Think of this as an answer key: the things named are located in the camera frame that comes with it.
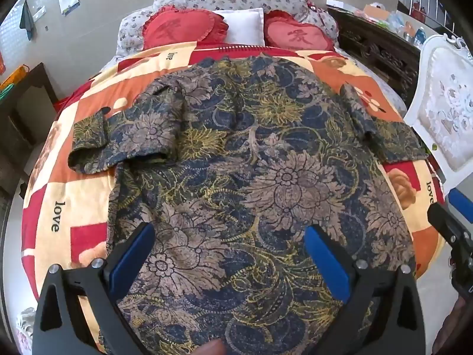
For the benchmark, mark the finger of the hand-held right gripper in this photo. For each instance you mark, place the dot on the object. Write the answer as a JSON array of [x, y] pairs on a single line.
[[462, 203], [449, 225]]

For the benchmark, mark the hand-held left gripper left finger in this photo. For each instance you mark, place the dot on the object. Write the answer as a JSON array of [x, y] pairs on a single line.
[[135, 259]]

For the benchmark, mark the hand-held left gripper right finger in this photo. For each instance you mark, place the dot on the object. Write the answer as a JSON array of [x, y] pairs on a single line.
[[327, 262]]

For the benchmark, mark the dark floral patterned shirt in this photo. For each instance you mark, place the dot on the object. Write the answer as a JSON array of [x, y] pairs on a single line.
[[240, 173]]

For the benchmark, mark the red orange patchwork blanket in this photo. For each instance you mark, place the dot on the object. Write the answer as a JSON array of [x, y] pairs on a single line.
[[92, 199]]

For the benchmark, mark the white ornate chair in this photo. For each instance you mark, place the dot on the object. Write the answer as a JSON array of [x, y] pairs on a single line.
[[447, 118]]

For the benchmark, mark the white floral cloth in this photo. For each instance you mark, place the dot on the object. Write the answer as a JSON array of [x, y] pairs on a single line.
[[26, 331]]

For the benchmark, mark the dark carved wooden cabinet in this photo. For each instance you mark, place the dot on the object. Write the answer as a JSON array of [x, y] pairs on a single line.
[[377, 51]]

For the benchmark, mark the dark wooden side table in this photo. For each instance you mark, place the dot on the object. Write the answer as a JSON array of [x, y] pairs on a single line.
[[26, 118]]

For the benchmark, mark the pile of assorted packets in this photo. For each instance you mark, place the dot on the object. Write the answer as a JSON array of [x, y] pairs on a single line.
[[399, 22]]

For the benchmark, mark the green basket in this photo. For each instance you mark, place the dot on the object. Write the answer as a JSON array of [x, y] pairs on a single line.
[[5, 92]]

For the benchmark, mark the orange bag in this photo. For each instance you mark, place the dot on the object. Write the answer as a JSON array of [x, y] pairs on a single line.
[[14, 75]]

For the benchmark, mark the small red heart pillow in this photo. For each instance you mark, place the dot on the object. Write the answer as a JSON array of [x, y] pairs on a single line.
[[295, 35]]

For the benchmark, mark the large red heart pillow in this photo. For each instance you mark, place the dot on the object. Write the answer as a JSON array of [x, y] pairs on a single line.
[[177, 29]]

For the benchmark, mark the white paper sheet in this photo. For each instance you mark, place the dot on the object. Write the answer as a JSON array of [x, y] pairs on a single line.
[[335, 3]]

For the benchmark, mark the white square pillow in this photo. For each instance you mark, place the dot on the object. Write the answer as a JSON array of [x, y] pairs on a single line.
[[244, 26]]

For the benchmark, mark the metal rail rack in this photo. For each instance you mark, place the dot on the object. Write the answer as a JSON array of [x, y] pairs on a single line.
[[428, 3]]

